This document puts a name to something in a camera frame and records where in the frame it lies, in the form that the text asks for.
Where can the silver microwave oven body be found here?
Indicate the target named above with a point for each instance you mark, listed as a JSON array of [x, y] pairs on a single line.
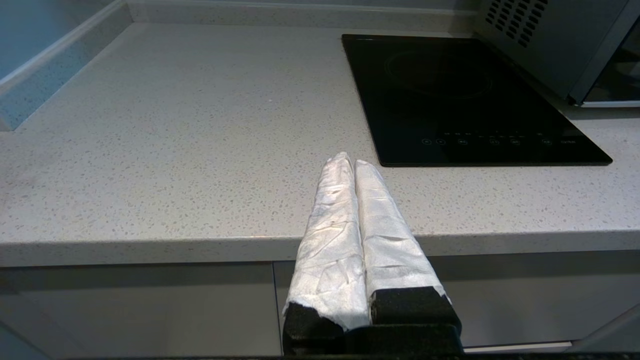
[[540, 45]]

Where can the grey cabinet drawer front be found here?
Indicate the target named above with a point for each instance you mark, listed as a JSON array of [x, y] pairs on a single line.
[[525, 295], [125, 310]]

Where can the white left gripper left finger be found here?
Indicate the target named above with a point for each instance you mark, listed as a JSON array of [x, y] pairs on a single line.
[[330, 250]]

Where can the black induction cooktop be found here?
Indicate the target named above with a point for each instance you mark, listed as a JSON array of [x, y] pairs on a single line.
[[450, 100]]

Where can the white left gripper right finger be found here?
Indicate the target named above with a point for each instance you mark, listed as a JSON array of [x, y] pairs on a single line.
[[390, 250]]

